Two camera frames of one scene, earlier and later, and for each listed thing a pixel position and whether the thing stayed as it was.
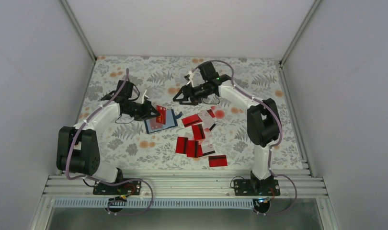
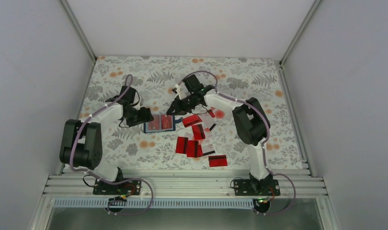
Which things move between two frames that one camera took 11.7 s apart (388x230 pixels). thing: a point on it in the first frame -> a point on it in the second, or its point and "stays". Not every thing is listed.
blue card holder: (152, 125) stays
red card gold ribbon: (161, 119) -> (166, 121)
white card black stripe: (208, 149) stays
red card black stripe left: (181, 145) stays
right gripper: (185, 89) -> (179, 109)
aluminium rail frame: (291, 186) stays
